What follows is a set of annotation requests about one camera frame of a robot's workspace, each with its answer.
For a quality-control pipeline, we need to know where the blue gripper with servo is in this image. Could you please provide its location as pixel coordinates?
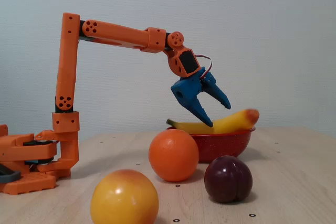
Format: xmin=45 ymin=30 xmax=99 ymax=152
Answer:
xmin=170 ymin=67 xmax=232 ymax=127

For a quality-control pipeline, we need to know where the yellow toy banana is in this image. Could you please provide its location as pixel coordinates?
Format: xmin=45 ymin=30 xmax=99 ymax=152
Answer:
xmin=166 ymin=108 xmax=260 ymax=134

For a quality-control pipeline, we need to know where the orange robot base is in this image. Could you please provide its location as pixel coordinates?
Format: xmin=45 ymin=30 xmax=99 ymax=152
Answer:
xmin=0 ymin=124 xmax=58 ymax=196

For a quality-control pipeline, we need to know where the red speckled bowl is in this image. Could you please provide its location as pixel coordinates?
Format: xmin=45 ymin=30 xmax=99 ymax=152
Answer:
xmin=165 ymin=125 xmax=257 ymax=164

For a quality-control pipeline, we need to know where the orange toy fruit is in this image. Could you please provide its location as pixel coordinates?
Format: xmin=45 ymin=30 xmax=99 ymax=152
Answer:
xmin=148 ymin=129 xmax=200 ymax=182

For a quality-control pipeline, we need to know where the dark purple toy plum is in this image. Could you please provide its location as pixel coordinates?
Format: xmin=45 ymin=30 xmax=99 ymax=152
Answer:
xmin=204 ymin=155 xmax=254 ymax=204

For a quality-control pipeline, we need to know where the yellow toy peach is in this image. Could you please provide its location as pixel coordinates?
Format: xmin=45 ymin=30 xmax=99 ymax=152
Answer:
xmin=90 ymin=168 xmax=160 ymax=224

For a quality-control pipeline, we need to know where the red white black servo cable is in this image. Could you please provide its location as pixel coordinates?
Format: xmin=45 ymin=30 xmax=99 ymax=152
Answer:
xmin=195 ymin=55 xmax=214 ymax=80

